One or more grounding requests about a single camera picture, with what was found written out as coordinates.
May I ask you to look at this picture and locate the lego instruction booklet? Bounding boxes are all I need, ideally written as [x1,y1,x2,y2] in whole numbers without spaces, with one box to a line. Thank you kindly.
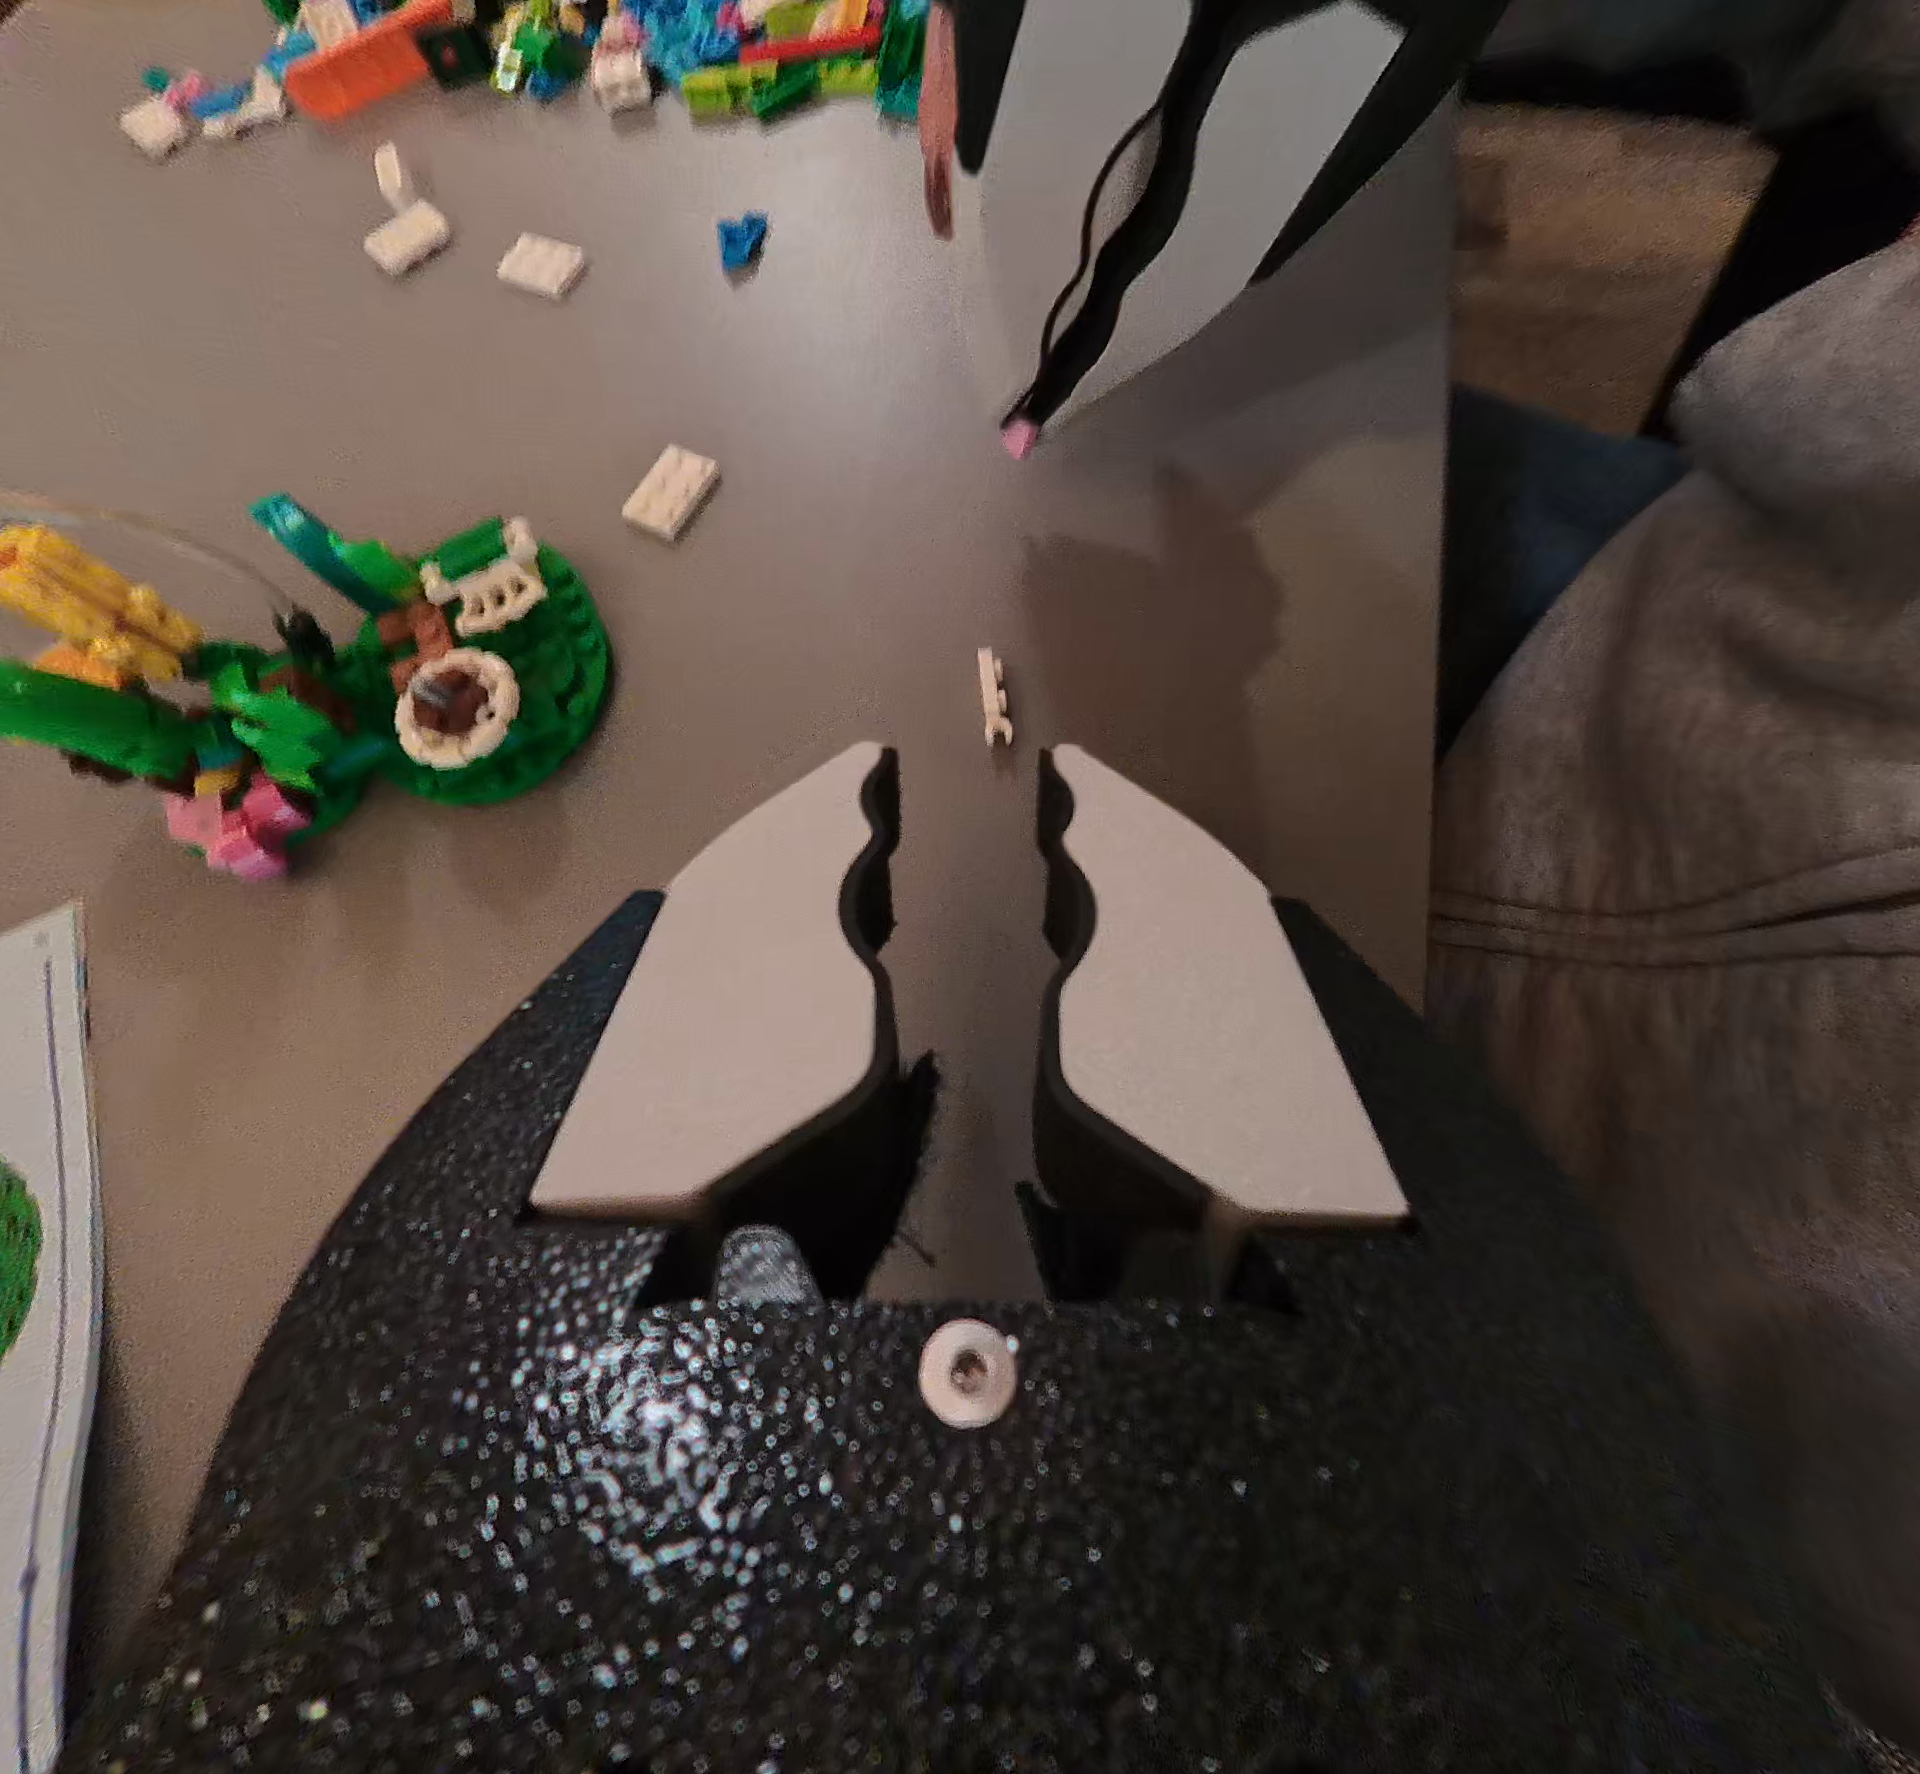
[0,903,107,1774]

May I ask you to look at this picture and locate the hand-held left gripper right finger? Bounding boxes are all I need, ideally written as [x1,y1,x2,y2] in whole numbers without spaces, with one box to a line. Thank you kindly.
[1012,740,1415,1308]

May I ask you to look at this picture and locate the green lego garden model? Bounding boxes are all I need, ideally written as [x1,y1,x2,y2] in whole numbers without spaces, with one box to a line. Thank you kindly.
[0,493,620,883]

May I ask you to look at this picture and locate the pile of colourful lego bricks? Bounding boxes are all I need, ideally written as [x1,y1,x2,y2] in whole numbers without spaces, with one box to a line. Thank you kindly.
[121,0,942,161]

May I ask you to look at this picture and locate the person's right hand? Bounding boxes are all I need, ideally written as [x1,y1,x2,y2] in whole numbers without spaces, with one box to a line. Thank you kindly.
[919,0,965,237]

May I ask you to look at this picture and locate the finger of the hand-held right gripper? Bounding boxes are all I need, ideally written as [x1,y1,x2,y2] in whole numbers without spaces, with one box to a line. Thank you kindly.
[976,0,1245,449]
[1032,0,1412,432]

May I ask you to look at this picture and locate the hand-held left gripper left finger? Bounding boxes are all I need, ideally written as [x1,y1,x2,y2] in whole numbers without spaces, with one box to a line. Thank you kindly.
[522,740,945,1301]

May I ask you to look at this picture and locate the blue jeans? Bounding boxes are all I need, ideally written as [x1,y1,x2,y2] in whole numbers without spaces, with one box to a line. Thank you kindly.
[1439,382,1686,758]

